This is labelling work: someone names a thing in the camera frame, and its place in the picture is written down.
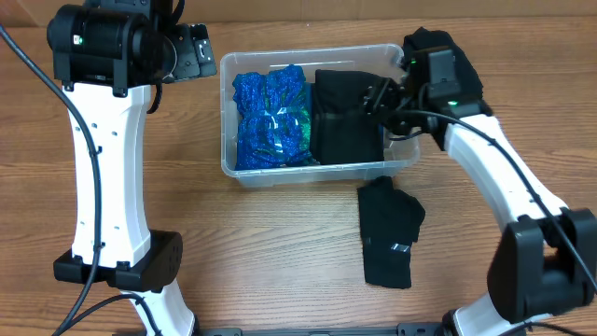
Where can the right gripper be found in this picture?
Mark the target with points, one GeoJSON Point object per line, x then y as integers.
{"type": "Point", "coordinates": [383, 97]}

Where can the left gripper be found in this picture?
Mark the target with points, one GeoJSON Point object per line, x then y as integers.
{"type": "Point", "coordinates": [197, 53]}

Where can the large black cloth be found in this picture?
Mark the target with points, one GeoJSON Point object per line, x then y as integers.
{"type": "Point", "coordinates": [341, 131]}

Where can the small black cloth top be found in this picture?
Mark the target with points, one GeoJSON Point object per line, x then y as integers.
{"type": "Point", "coordinates": [425, 39]}

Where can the blue green sparkly cloth bundle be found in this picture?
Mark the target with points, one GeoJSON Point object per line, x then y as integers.
{"type": "Point", "coordinates": [274, 130]}

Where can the blue denim jeans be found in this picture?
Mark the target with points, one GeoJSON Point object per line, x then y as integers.
{"type": "Point", "coordinates": [308, 96]}

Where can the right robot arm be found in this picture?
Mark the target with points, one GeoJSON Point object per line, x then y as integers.
{"type": "Point", "coordinates": [545, 262]}

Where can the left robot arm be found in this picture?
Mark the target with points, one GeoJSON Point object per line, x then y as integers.
{"type": "Point", "coordinates": [113, 59]}

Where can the clear plastic storage bin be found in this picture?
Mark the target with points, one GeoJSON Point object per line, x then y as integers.
{"type": "Point", "coordinates": [379, 59]}

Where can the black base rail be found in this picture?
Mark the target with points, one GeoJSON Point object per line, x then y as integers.
{"type": "Point", "coordinates": [402, 329]}

